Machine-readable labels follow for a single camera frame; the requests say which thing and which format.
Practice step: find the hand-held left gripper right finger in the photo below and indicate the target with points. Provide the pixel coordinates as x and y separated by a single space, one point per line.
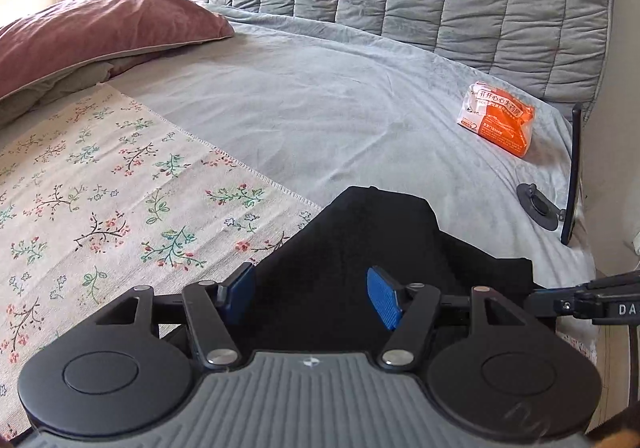
385 298

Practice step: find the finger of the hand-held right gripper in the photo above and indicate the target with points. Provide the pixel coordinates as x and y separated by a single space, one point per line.
550 303

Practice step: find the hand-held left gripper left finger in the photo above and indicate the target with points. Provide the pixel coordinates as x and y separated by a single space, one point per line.
239 290

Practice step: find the black pants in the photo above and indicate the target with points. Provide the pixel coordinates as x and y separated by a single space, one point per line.
350 238

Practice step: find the floral bed sheet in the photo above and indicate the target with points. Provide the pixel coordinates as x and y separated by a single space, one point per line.
100 188

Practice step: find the orange plastic packet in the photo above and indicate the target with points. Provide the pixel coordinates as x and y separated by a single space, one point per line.
505 125

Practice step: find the grey blanket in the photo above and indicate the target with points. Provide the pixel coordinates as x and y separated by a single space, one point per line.
325 103

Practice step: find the pink duvet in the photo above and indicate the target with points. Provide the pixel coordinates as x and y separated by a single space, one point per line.
100 33

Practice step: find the black round mount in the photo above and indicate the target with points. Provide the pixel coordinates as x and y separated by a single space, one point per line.
532 200

